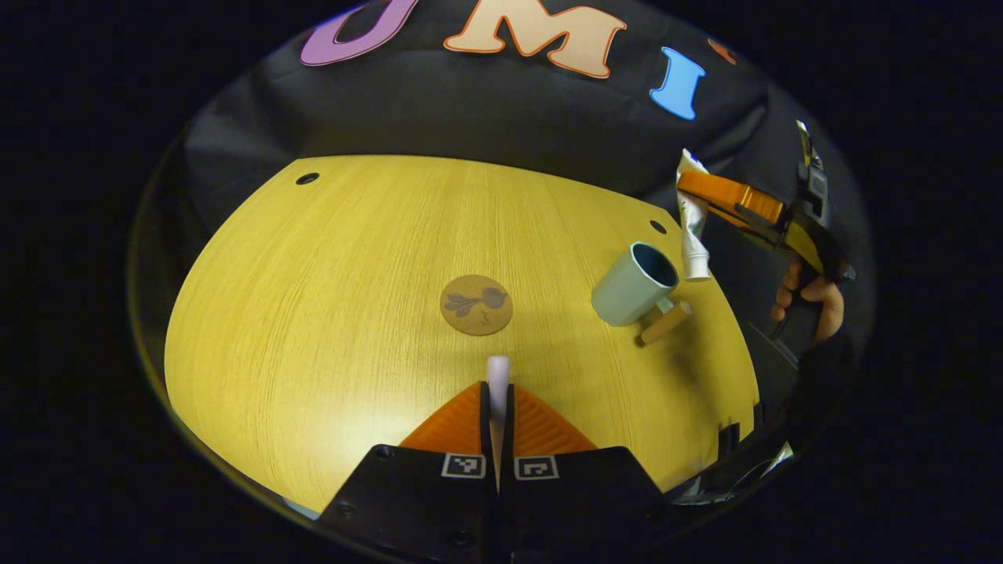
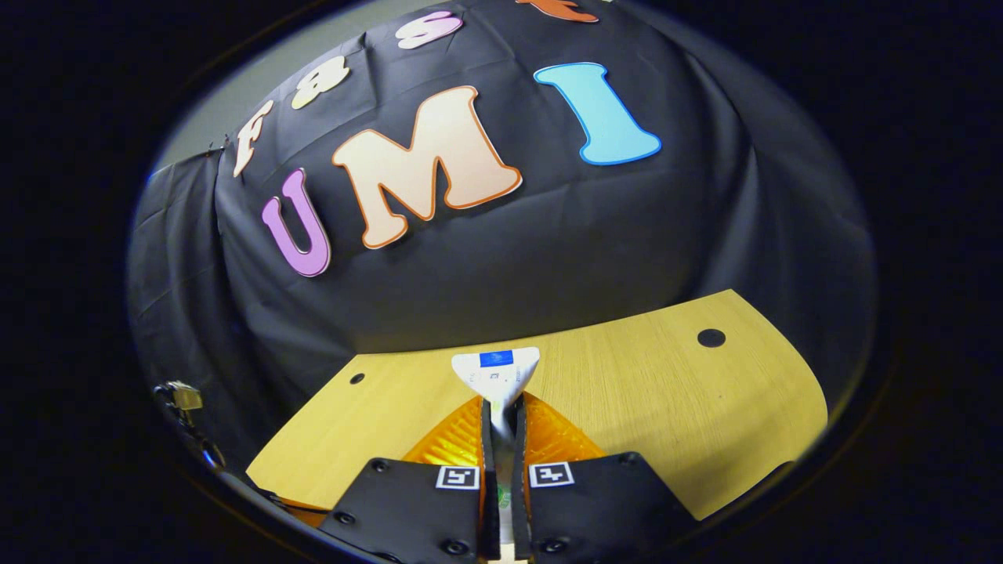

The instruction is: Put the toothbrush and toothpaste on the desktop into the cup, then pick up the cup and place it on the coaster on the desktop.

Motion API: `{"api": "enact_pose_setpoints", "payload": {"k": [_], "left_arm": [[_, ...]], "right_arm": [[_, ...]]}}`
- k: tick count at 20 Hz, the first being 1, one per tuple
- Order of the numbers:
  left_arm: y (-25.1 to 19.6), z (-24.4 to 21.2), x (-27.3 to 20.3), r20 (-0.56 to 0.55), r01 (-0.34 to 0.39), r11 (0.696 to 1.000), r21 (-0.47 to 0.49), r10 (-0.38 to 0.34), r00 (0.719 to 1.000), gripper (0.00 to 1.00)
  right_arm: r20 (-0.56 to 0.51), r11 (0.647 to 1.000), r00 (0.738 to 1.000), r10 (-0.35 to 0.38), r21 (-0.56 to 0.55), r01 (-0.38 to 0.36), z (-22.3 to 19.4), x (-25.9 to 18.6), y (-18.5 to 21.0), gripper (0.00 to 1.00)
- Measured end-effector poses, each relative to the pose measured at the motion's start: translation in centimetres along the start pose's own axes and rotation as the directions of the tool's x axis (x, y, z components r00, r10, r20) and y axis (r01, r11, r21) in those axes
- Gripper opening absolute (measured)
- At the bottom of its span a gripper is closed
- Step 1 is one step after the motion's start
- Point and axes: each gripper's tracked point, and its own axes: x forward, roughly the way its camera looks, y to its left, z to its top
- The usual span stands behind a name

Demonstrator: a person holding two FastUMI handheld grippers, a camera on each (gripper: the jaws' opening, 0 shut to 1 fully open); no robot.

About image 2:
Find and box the white toothpaste tube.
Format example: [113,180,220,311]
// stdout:
[451,347,541,549]

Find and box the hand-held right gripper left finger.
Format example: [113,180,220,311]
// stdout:
[317,396,500,564]

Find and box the black backdrop cloth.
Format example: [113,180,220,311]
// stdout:
[127,0,877,475]

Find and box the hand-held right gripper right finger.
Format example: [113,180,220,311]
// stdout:
[513,392,698,564]

